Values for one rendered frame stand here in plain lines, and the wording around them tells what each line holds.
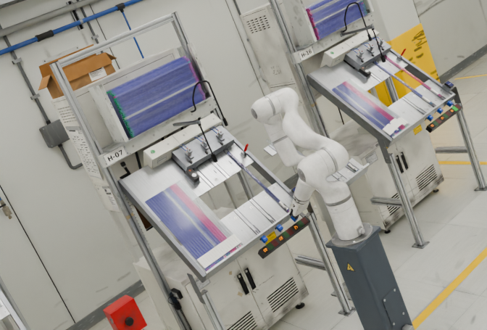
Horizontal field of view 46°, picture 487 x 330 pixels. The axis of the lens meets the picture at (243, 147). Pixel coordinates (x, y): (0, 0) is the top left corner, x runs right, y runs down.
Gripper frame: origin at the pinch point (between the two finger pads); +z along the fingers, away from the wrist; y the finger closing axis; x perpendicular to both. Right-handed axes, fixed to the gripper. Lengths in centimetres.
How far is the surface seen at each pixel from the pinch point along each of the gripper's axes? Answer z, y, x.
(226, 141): -4, 1, 57
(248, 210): 2.4, -16.9, 18.1
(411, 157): 48, 131, 1
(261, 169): 2.7, 8.0, 34.1
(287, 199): 2.4, 5.1, 10.8
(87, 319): 184, -82, 97
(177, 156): -4, -28, 65
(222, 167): 2.3, -9.6, 47.9
